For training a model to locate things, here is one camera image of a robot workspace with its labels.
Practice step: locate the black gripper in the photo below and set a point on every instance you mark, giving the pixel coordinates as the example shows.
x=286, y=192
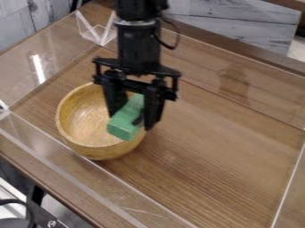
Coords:
x=135, y=71

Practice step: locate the green rectangular block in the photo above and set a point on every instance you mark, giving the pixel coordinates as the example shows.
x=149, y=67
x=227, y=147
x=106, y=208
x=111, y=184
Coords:
x=123, y=124

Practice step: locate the brown wooden bowl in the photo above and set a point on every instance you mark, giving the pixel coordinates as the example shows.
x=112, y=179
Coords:
x=82, y=119

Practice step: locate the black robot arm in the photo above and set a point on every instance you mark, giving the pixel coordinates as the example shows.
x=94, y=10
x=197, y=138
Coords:
x=139, y=10

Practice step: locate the black table leg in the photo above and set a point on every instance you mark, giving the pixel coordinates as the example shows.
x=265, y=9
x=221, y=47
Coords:
x=36, y=195

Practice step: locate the clear acrylic corner bracket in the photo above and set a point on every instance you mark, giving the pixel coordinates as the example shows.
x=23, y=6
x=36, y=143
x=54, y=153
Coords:
x=102, y=35

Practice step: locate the clear acrylic tray wall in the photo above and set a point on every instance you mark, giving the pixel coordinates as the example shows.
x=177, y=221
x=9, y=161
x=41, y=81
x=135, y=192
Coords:
x=96, y=195

